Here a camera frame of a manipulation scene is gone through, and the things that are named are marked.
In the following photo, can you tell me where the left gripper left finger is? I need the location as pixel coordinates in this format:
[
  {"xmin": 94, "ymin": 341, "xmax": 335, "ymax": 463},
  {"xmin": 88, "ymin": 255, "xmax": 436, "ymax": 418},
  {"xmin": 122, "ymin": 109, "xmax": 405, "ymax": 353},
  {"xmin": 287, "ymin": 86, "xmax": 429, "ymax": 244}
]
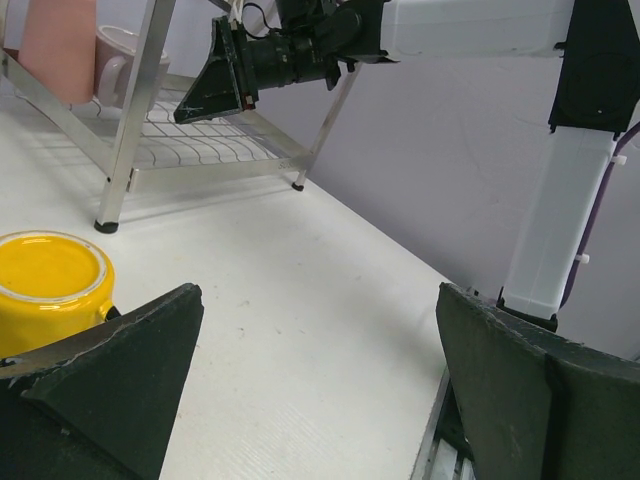
[{"xmin": 1, "ymin": 283, "xmax": 204, "ymax": 479}]

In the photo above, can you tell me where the lilac ribbed mug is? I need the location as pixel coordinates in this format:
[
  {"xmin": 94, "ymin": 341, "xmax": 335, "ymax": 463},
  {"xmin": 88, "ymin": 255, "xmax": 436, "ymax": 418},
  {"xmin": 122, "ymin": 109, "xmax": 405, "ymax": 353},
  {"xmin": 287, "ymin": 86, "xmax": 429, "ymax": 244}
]
[{"xmin": 94, "ymin": 25, "xmax": 139, "ymax": 109}]

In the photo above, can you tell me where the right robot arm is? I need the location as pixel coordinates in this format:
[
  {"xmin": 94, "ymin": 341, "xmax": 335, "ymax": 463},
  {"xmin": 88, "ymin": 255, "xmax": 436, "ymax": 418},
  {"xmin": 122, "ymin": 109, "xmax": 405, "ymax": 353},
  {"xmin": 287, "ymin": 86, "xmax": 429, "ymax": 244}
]
[{"xmin": 174, "ymin": 1, "xmax": 639, "ymax": 324}]

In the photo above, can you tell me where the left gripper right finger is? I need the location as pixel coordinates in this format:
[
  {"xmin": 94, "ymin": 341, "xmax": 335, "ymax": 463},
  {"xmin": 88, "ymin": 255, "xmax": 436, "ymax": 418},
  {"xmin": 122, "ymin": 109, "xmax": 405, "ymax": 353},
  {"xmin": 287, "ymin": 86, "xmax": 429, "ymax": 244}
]
[{"xmin": 436, "ymin": 283, "xmax": 639, "ymax": 479}]

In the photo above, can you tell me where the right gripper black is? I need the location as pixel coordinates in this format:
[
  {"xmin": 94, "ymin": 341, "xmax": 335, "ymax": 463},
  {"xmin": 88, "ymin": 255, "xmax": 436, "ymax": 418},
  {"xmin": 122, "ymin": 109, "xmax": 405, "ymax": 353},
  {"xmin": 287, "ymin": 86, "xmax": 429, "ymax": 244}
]
[{"xmin": 173, "ymin": 17, "xmax": 340, "ymax": 123}]

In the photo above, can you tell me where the yellow mug black handle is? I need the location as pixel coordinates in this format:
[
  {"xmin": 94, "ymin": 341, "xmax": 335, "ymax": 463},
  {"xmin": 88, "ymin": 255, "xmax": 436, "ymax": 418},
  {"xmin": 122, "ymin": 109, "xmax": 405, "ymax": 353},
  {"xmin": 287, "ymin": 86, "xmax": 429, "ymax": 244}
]
[{"xmin": 1, "ymin": 230, "xmax": 120, "ymax": 359}]

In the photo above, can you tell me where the steel dish rack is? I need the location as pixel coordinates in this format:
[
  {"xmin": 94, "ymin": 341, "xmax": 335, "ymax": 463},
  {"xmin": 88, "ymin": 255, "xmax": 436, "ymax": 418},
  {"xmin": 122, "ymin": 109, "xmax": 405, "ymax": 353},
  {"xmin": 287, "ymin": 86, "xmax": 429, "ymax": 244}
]
[{"xmin": 1, "ymin": 1, "xmax": 360, "ymax": 234}]

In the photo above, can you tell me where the pink tall tumbler cup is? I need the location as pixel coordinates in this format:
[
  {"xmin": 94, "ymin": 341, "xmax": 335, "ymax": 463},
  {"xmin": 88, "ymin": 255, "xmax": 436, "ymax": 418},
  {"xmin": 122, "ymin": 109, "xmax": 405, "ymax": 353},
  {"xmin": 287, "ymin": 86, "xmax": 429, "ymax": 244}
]
[{"xmin": 18, "ymin": 0, "xmax": 97, "ymax": 105}]

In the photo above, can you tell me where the aluminium mounting rail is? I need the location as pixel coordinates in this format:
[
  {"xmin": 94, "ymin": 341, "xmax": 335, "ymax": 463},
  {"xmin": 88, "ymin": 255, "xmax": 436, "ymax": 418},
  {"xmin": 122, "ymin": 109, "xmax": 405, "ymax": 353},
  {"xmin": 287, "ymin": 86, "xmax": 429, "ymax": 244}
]
[{"xmin": 410, "ymin": 370, "xmax": 476, "ymax": 480}]

